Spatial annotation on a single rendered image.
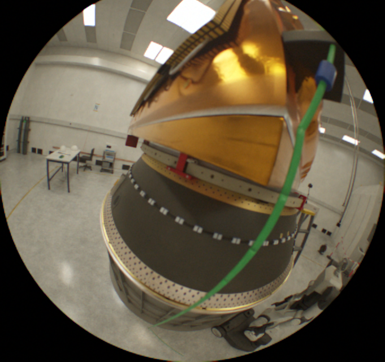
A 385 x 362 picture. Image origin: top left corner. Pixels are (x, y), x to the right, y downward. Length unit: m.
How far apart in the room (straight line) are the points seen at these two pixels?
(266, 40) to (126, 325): 1.91
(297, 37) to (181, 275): 0.66
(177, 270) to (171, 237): 0.15
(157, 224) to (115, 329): 1.54
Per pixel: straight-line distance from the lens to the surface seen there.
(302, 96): 0.16
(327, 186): 8.56
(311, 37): 0.16
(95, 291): 1.89
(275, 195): 0.54
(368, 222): 6.22
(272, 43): 0.16
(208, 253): 0.51
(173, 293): 0.61
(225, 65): 0.16
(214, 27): 0.23
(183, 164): 0.47
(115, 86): 5.83
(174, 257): 0.53
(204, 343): 1.89
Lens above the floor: 1.76
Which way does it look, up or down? 8 degrees down
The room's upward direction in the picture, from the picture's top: 18 degrees clockwise
